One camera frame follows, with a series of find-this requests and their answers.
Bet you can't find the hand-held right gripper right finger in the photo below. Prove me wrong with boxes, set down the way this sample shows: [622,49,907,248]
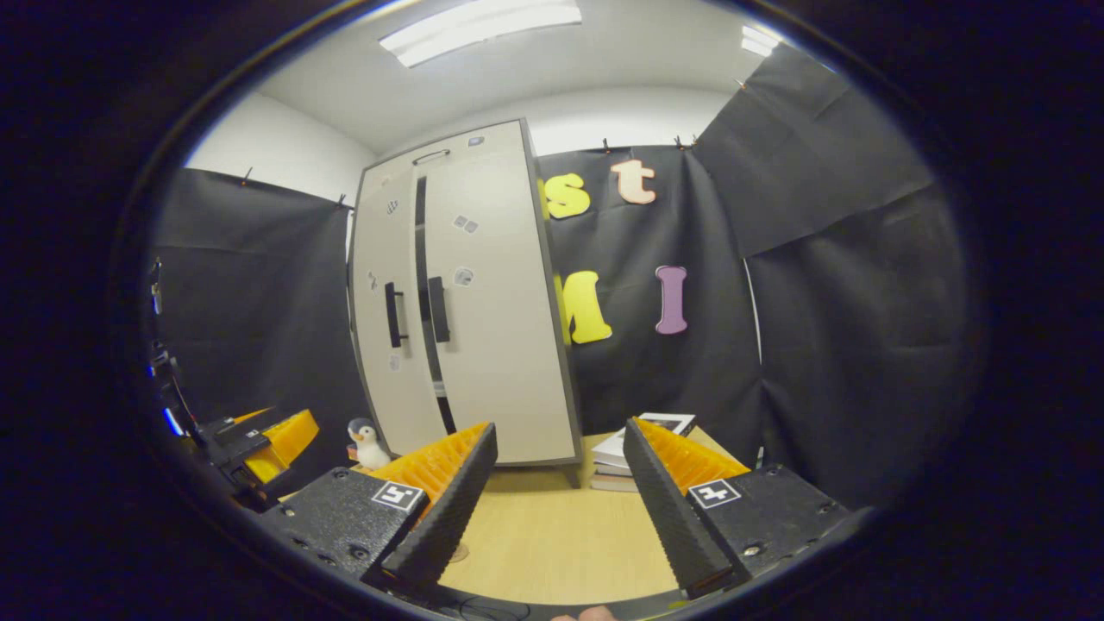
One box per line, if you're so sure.
[623,417,853,601]

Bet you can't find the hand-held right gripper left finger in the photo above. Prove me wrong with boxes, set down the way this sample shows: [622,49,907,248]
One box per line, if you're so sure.
[259,422,499,594]

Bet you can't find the grey cabinet door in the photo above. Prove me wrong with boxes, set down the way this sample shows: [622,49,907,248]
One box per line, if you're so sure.
[418,148,582,467]
[348,175,449,460]

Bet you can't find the grey white cabinet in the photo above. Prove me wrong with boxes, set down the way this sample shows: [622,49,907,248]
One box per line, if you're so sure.
[348,119,584,468]

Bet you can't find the grey cabinet drawer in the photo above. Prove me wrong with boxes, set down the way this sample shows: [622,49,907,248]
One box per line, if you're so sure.
[364,120,529,180]

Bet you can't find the penguin plush toy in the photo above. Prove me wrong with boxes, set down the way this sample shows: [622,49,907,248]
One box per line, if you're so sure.
[347,417,392,472]

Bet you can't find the white book with photo cover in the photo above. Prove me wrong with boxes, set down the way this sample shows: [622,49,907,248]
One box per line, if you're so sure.
[594,411,699,472]

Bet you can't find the black backdrop cloth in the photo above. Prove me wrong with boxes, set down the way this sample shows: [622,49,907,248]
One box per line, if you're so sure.
[142,43,980,514]

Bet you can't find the large ceiling light panel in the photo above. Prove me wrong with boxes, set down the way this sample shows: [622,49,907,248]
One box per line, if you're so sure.
[378,0,584,69]

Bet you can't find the small ceiling light panel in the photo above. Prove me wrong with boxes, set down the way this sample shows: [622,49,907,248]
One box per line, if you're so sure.
[741,25,783,58]

